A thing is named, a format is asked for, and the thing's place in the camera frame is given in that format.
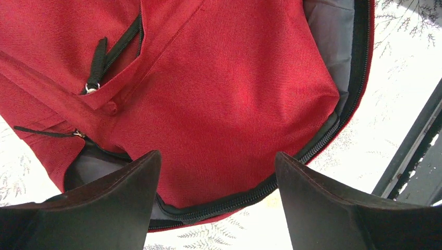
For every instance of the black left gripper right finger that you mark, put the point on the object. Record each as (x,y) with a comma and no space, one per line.
(322,213)

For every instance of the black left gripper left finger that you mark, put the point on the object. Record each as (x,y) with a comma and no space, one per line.
(112,212)

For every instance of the red student backpack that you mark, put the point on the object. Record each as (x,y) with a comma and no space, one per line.
(218,87)

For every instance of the floral patterned table mat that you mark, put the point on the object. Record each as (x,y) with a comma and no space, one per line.
(404,69)

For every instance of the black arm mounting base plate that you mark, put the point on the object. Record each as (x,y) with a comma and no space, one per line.
(413,175)

